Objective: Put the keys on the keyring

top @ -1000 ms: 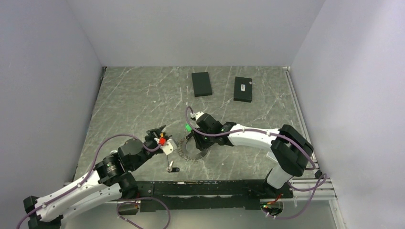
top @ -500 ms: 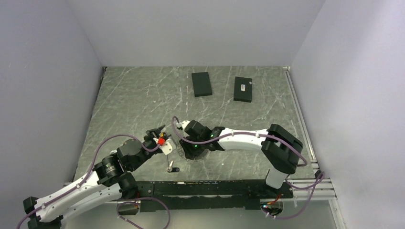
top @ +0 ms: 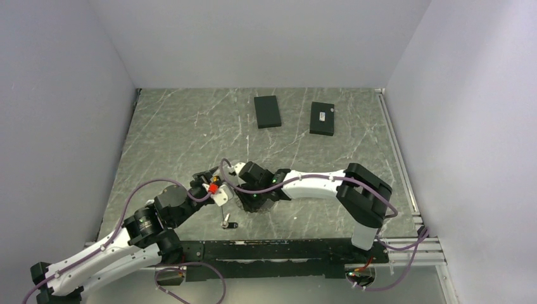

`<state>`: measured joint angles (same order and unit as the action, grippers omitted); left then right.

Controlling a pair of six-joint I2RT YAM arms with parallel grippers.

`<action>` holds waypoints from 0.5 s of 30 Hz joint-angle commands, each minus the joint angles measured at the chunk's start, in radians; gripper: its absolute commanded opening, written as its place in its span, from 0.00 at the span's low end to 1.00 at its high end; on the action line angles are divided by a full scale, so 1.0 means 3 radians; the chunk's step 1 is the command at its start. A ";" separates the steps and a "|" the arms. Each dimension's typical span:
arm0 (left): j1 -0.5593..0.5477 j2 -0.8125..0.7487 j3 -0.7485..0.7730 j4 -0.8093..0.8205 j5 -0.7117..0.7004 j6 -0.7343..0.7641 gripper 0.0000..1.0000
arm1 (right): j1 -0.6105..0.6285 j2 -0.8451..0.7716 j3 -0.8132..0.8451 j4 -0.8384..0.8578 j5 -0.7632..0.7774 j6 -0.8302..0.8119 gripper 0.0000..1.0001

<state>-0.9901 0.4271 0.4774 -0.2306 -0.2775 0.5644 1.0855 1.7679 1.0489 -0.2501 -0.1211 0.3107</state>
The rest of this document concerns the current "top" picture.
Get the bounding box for numbered metal key ring disc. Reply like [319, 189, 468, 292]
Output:
[236, 199, 275, 213]

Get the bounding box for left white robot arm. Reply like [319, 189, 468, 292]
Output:
[23, 168, 234, 303]

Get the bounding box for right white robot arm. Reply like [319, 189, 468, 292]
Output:
[229, 161, 393, 263]

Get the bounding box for black head key near screwdriver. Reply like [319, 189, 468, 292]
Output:
[221, 213, 239, 229]

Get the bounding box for black yellow screwdriver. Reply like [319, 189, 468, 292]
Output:
[220, 206, 227, 229]

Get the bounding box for plain black box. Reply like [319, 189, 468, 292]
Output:
[254, 95, 282, 129]

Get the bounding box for black box with label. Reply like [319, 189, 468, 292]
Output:
[309, 102, 335, 136]

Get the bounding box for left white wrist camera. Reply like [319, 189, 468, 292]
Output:
[203, 183, 234, 206]

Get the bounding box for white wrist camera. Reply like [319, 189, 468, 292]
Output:
[229, 162, 246, 176]
[203, 183, 234, 206]

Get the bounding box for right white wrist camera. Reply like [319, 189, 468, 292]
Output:
[229, 162, 246, 176]

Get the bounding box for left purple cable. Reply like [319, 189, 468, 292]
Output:
[22, 179, 227, 304]

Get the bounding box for purple cable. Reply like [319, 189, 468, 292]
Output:
[22, 179, 227, 304]
[218, 157, 431, 293]

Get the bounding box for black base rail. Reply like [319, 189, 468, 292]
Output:
[158, 237, 389, 282]

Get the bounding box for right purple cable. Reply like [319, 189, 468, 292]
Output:
[218, 157, 431, 293]

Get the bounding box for aluminium frame rail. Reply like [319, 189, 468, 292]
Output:
[376, 212, 447, 267]

